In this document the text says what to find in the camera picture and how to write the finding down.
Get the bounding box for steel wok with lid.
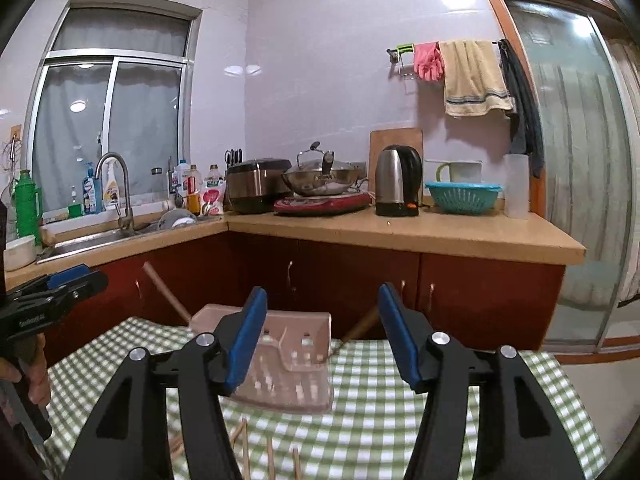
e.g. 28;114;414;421
281;141;370;197

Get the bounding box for translucent white container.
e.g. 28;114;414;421
503;154;531;219

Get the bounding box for steel electric kettle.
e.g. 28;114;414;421
375;145;424;217

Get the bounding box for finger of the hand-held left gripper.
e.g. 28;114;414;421
0;275;109;318
10;266;108;297

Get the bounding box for blue dish soap bottle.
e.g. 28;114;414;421
81;162;99;216

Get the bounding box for dishes in sink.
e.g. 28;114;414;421
158;208;198;232

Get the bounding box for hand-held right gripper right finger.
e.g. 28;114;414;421
377;283;586;480

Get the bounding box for stainless steel sink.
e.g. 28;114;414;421
37;220;221;263

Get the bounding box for green thermos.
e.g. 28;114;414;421
14;169;43;247

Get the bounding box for pink rubber glove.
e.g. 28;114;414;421
413;42;446;82

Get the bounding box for white mug green handle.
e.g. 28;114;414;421
436;161;483;185

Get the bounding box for red induction cooker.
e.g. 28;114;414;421
273;191;373;217

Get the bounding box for white bowl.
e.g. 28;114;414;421
4;235;38;272

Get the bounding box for beige curtain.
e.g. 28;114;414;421
607;40;640;306

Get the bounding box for dark hanging cloth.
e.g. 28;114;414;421
499;39;546;178

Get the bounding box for red white refill pouch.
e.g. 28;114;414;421
201;182;226;217

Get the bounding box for person's left hand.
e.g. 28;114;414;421
0;335;52;411

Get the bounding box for wooden cutting board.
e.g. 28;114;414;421
369;128;424;181

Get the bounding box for hanging metal utensil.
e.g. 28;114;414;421
0;135;23;181

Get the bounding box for cooking oil bottle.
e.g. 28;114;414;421
186;165;202;216

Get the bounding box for steel sink faucet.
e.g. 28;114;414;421
94;152;136;231

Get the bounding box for pink perforated utensil holder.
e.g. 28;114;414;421
190;304;335;415

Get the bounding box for teal plastic colander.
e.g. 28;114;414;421
425;181;502;215

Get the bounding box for dark rice cooker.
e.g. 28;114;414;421
226;158;292;214

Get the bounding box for sliding glass door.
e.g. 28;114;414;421
475;0;640;363

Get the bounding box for white spray bottle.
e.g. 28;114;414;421
102;159;122;211

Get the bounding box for wall towel rack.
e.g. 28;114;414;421
386;40;503;81

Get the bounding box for green checkered tablecloth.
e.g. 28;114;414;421
47;316;608;480

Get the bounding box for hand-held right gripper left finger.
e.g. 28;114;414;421
62;286;268;480

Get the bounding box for sliding window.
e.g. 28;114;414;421
25;0;203;216

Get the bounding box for beige towel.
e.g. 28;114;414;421
438;40;515;118

